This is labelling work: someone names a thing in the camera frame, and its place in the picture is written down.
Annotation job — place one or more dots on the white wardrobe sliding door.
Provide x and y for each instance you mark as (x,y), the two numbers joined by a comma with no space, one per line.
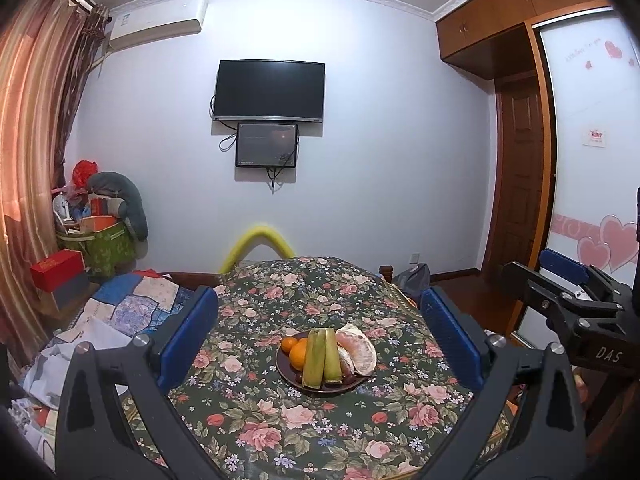
(585,185)

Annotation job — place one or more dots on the dark brown jujube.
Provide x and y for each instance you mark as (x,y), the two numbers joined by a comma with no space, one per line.
(349,373)
(298,376)

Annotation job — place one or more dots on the pink striped curtain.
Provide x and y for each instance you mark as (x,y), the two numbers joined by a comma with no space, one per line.
(35,135)

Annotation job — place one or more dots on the green floral tablecloth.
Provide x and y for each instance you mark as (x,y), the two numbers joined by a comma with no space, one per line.
(280,300)

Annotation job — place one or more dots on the wooden door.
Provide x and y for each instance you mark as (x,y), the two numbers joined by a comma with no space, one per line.
(520,175)

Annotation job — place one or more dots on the white wall air conditioner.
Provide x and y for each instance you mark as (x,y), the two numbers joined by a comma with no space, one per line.
(155,22)

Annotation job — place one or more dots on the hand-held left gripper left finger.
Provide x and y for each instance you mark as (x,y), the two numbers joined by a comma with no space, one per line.
(187,345)

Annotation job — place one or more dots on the red gift box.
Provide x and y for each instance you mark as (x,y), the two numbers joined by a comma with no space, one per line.
(57,270)

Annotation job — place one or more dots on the small tangerine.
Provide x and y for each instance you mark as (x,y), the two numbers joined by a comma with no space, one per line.
(287,344)

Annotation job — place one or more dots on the white crumpled cloth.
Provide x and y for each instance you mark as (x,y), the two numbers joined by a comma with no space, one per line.
(50,365)

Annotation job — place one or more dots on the blue patchwork quilt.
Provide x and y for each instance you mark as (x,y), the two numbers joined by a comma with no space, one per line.
(135,302)

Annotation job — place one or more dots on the small white fan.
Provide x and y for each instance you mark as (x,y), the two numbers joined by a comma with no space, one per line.
(62,207)

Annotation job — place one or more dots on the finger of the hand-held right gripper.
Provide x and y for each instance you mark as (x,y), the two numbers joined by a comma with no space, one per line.
(562,265)
(545,292)

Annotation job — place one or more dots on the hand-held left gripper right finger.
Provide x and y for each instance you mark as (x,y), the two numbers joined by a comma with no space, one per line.
(452,340)

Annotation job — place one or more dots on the wooden overhead cabinet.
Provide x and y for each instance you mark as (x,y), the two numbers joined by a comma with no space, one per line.
(500,15)

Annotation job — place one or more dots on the black wall television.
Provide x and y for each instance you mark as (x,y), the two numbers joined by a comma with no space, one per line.
(270,90)

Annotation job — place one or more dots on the small black wall monitor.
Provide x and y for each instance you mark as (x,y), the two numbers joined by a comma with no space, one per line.
(267,145)

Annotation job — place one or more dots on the green bag with clutter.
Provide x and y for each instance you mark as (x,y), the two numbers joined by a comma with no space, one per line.
(107,252)

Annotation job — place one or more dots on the grey blue box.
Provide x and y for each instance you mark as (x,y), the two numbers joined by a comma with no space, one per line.
(72,291)

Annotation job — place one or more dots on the small peeled pomelo piece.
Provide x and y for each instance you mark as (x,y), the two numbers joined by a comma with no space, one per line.
(345,360)

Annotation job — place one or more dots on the large plain orange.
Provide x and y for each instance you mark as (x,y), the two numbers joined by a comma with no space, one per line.
(298,353)

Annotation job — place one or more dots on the grey bag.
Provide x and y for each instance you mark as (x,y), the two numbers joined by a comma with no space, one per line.
(412,282)

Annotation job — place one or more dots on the yellow foam tube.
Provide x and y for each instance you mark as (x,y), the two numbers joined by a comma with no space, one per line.
(260,232)

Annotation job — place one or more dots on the grey plush toy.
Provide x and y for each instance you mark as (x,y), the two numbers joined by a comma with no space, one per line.
(125,200)

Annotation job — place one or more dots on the red plastic bag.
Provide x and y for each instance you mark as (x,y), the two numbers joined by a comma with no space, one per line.
(84,172)

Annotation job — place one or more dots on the wooden chair post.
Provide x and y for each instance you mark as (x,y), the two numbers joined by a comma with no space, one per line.
(386,273)

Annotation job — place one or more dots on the large peeled pomelo piece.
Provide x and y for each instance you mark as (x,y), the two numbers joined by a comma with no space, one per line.
(360,352)

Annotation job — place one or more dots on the dark brown round plate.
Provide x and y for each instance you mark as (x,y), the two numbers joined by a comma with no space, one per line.
(286,367)

